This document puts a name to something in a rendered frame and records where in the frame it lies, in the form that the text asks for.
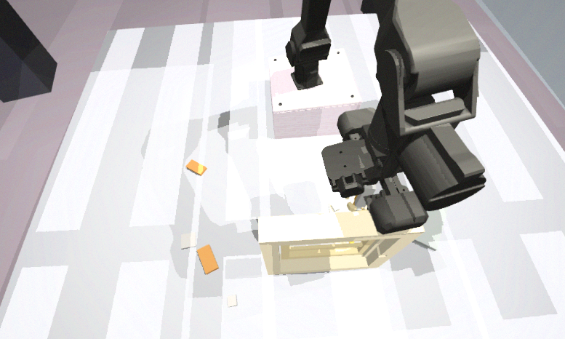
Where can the orange rectangular block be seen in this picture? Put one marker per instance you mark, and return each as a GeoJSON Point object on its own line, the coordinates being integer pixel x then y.
{"type": "Point", "coordinates": [208, 259]}
{"type": "Point", "coordinates": [196, 167]}

